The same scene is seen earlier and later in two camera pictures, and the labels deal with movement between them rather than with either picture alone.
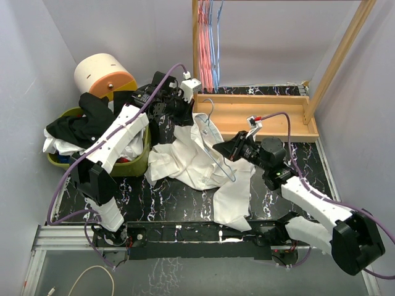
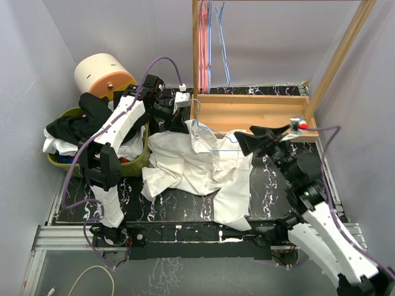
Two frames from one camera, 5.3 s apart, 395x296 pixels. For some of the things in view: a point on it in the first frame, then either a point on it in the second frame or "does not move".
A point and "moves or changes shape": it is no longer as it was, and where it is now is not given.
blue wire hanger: [232, 177] to [213, 130]
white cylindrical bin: [102, 74] does not move
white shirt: [192, 159] moves or changes shape
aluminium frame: [79, 238] does not move
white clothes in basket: [50, 142] does not move
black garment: [97, 113] does not move
